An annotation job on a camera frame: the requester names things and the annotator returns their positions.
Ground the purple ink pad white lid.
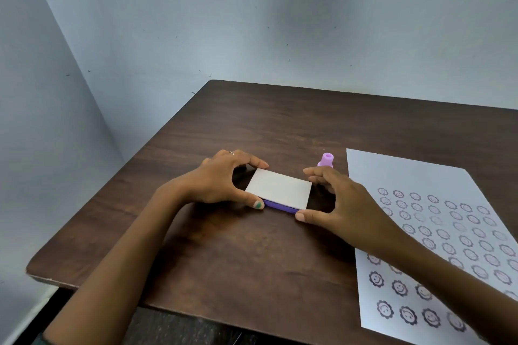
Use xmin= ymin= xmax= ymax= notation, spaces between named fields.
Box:
xmin=245 ymin=168 xmax=312 ymax=215

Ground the person's right forearm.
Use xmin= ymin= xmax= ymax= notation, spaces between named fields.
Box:
xmin=378 ymin=232 xmax=518 ymax=345

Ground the person's left hand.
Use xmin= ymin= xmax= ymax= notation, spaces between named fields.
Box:
xmin=175 ymin=149 xmax=270 ymax=211

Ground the white paper with stamped faces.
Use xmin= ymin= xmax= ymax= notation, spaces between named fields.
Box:
xmin=346 ymin=149 xmax=518 ymax=345

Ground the person's right hand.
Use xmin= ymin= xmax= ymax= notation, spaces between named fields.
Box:
xmin=295 ymin=166 xmax=400 ymax=252

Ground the person's left forearm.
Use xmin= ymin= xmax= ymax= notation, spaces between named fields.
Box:
xmin=42 ymin=182 xmax=191 ymax=345

